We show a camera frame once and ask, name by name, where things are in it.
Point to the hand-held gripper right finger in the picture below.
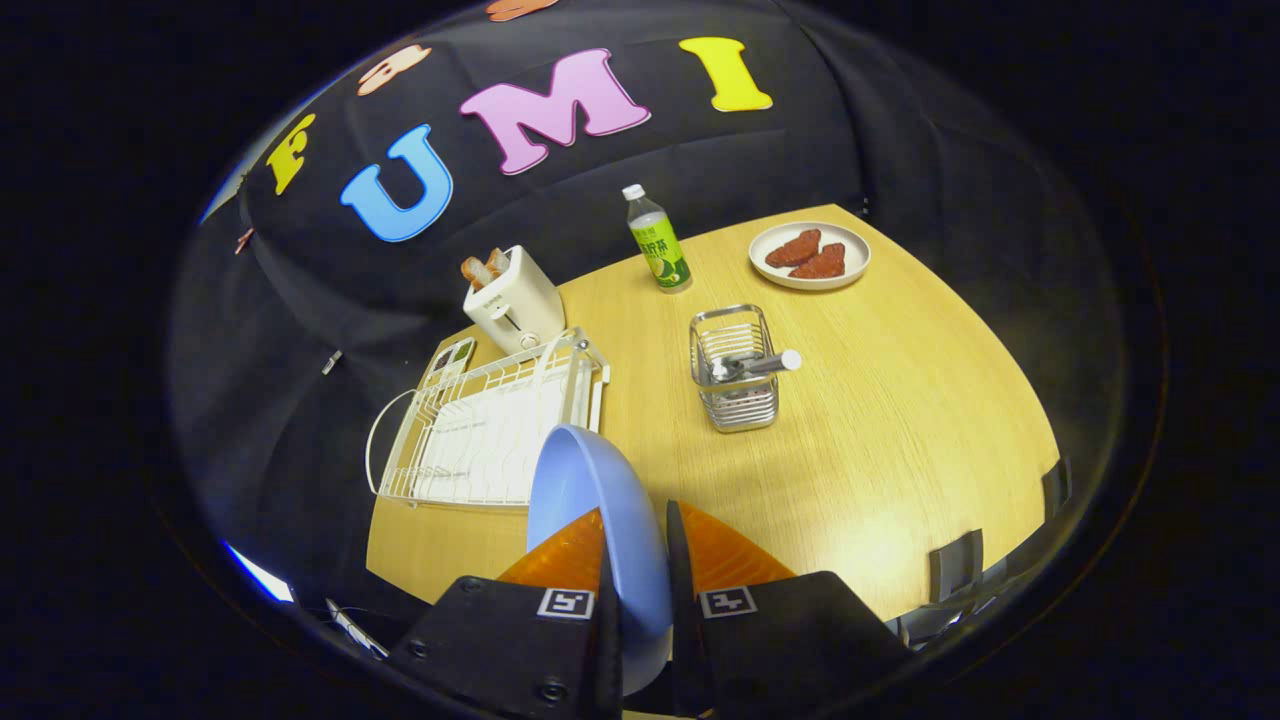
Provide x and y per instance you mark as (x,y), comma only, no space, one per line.
(682,640)

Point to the black backdrop cloth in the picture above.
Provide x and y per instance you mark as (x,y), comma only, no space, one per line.
(800,160)

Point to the wooden clothes peg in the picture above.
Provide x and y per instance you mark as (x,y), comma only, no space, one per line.
(243,241)

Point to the white toaster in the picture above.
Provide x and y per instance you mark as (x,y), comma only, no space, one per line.
(520,300)

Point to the metal spoon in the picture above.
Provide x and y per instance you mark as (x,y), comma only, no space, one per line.
(765,364)

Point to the toast slice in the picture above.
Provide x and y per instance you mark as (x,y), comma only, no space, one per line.
(474,270)
(497,260)

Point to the green label drink bottle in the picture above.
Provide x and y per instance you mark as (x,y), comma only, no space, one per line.
(660,250)

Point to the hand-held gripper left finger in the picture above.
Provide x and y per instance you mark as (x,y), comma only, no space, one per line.
(611,650)

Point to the red meat piece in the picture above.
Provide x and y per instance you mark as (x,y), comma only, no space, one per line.
(795,248)
(822,263)

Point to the white dish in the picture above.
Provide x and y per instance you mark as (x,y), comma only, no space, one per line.
(855,250)

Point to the white divided snack tray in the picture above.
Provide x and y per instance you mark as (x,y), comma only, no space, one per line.
(448,362)

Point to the blue plate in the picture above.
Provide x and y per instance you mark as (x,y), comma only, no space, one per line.
(590,480)

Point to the small white clip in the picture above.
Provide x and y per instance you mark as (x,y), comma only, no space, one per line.
(330,362)

